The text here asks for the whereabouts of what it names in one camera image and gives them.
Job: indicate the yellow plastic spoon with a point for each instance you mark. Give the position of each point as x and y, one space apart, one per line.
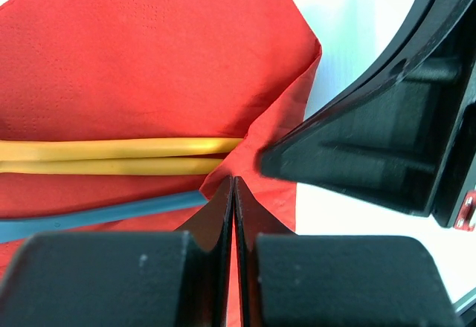
125 166

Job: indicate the blue plastic knife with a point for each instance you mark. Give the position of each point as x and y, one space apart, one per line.
13 229

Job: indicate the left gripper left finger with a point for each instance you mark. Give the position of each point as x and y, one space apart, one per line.
177 278

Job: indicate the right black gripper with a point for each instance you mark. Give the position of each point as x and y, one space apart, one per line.
403 134

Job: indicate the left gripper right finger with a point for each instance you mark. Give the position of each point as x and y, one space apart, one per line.
290 280

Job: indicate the yellow plastic fork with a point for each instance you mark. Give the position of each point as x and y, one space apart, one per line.
111 149

